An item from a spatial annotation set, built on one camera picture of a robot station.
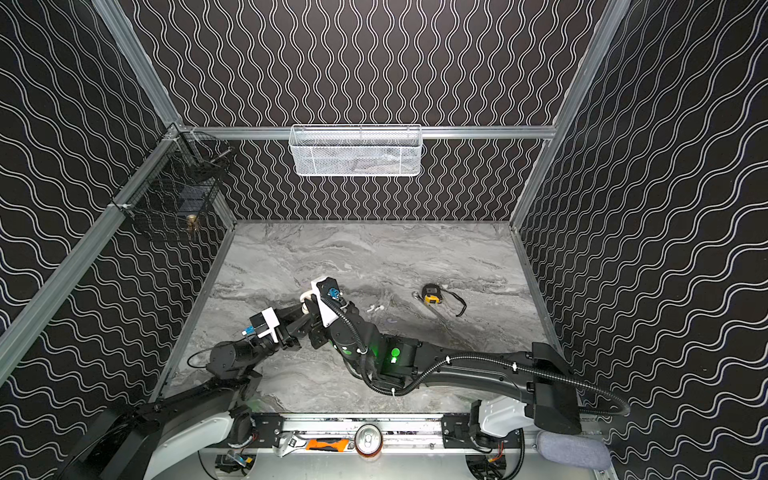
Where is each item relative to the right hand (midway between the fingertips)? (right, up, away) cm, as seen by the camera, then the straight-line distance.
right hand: (310, 300), depth 65 cm
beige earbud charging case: (-1, +1, 0) cm, 1 cm away
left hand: (+2, -2, +1) cm, 3 cm away
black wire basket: (-49, +33, +30) cm, 66 cm away
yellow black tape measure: (+32, -3, +33) cm, 46 cm away
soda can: (+13, -30, -1) cm, 33 cm away
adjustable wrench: (-8, -36, +8) cm, 38 cm away
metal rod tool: (+27, -4, +35) cm, 45 cm away
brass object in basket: (-37, +20, +18) cm, 46 cm away
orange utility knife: (+5, -36, +7) cm, 37 cm away
